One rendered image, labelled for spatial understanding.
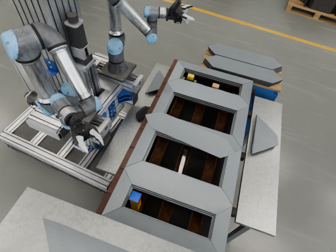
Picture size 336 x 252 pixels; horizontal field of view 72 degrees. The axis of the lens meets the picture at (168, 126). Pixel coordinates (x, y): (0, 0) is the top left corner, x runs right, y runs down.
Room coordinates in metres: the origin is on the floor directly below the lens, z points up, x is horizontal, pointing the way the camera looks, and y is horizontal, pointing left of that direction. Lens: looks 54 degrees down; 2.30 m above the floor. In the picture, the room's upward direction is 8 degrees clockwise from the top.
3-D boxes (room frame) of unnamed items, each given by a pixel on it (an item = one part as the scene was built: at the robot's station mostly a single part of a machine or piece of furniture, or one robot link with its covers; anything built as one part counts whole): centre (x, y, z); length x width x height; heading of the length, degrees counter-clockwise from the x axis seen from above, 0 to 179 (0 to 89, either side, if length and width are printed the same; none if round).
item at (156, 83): (1.66, 0.15, 0.70); 0.39 x 0.12 x 0.04; 168
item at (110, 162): (1.32, 0.25, 0.66); 1.30 x 0.20 x 0.03; 168
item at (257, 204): (0.99, -0.77, 0.73); 1.20 x 0.26 x 0.03; 168
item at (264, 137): (1.14, -0.81, 0.77); 0.45 x 0.20 x 0.04; 168
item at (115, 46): (1.42, 0.46, 1.20); 0.13 x 0.12 x 0.14; 8
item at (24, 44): (0.84, 0.70, 1.41); 0.15 x 0.12 x 0.55; 137
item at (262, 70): (1.96, -0.67, 0.82); 0.80 x 0.40 x 0.06; 78
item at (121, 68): (1.41, 0.46, 1.09); 0.15 x 0.15 x 0.10
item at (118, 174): (1.10, 0.18, 0.80); 1.62 x 0.04 x 0.06; 168
